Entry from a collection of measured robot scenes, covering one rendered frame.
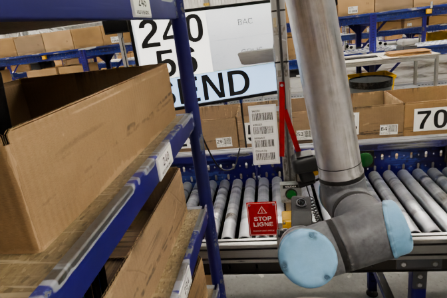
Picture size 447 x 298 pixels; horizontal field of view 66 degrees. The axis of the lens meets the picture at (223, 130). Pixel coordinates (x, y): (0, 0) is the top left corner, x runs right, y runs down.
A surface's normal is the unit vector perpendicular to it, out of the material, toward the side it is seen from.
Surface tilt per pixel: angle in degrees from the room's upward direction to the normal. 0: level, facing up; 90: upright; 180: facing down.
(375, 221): 35
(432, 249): 90
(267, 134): 90
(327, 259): 62
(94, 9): 90
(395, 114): 90
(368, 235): 51
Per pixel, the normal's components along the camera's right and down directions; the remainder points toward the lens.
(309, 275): -0.26, -0.19
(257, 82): 0.21, 0.19
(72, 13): 0.99, -0.07
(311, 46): -0.44, 0.31
